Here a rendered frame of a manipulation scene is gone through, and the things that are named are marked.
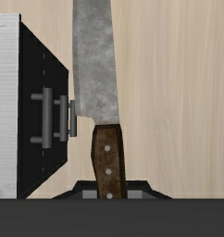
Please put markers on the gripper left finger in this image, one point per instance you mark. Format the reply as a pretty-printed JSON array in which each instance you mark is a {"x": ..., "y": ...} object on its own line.
[{"x": 86, "y": 191}]

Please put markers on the cabinet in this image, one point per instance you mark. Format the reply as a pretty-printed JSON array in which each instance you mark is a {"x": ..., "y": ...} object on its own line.
[{"x": 27, "y": 108}]

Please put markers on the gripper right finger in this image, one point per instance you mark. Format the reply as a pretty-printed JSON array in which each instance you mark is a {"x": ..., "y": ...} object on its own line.
[{"x": 138, "y": 191}]

